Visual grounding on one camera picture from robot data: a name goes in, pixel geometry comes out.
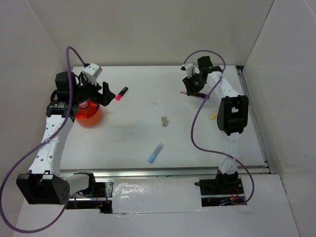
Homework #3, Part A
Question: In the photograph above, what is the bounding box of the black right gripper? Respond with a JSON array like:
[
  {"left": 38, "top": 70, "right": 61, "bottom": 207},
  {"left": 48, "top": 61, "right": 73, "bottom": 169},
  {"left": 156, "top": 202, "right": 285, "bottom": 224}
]
[{"left": 182, "top": 72, "right": 206, "bottom": 96}]

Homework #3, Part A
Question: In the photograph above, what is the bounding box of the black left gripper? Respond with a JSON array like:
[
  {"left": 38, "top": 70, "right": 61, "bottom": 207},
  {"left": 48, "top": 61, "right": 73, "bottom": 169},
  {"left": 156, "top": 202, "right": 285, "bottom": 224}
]
[{"left": 72, "top": 74, "right": 116, "bottom": 107}]

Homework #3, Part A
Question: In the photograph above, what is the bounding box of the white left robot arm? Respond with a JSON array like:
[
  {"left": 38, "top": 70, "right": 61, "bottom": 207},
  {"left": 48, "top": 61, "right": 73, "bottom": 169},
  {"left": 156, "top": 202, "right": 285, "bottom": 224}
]
[{"left": 16, "top": 72, "right": 115, "bottom": 205}]

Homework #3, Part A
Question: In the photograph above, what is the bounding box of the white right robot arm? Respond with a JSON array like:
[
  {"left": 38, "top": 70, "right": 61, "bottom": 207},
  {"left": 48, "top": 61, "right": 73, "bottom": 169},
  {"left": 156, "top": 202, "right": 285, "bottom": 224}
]
[{"left": 181, "top": 56, "right": 249, "bottom": 194}]

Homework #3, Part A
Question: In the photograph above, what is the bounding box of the pink highlighter black cap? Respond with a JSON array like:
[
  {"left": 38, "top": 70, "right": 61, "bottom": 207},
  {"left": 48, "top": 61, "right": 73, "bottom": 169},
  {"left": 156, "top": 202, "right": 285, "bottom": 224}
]
[{"left": 116, "top": 86, "right": 128, "bottom": 101}]

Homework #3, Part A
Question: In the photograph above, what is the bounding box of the orange round organizer container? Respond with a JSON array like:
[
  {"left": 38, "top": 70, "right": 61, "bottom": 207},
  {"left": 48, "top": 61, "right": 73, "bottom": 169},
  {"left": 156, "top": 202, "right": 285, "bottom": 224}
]
[{"left": 75, "top": 100, "right": 103, "bottom": 127}]

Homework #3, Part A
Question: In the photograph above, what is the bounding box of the pink eraser in container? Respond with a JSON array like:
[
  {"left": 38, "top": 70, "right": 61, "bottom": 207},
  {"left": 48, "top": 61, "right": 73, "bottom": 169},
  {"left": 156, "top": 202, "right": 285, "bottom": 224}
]
[{"left": 79, "top": 101, "right": 89, "bottom": 110}]

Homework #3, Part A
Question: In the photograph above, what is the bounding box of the yellow highlighter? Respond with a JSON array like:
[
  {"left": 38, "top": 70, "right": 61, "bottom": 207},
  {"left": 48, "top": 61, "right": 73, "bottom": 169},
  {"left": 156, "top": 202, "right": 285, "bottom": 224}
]
[{"left": 210, "top": 112, "right": 218, "bottom": 120}]

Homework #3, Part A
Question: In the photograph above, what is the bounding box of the white and yellow eraser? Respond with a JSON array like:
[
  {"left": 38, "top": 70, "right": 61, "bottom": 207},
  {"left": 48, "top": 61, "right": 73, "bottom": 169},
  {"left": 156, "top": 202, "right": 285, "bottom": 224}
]
[{"left": 161, "top": 117, "right": 168, "bottom": 127}]

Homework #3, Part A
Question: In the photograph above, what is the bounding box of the light blue highlighter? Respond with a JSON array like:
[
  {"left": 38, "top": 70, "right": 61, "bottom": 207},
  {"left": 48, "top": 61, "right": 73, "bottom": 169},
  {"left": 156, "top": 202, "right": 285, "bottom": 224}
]
[{"left": 148, "top": 143, "right": 164, "bottom": 163}]

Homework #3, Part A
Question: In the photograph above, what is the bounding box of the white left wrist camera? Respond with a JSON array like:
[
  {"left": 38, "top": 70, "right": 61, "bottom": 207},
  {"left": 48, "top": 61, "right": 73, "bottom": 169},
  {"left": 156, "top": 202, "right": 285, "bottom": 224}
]
[{"left": 81, "top": 63, "right": 102, "bottom": 85}]

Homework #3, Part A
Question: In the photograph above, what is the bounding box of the aluminium right side rail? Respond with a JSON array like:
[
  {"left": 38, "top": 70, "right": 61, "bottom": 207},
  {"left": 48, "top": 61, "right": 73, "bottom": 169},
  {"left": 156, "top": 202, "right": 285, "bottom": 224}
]
[{"left": 235, "top": 66, "right": 276, "bottom": 174}]

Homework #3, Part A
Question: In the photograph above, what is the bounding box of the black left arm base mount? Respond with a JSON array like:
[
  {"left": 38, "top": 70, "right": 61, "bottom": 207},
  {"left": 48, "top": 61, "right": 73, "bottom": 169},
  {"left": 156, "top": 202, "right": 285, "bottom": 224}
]
[{"left": 69, "top": 172, "right": 110, "bottom": 198}]

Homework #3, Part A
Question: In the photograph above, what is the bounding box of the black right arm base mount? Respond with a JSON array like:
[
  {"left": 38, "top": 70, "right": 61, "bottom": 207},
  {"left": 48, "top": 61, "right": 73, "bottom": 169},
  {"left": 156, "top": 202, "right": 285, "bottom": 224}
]
[{"left": 194, "top": 172, "right": 244, "bottom": 196}]

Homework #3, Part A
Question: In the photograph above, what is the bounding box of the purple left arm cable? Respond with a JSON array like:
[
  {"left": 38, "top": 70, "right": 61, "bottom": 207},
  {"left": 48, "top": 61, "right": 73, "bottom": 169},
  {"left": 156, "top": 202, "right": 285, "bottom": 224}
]
[{"left": 0, "top": 46, "right": 87, "bottom": 234}]

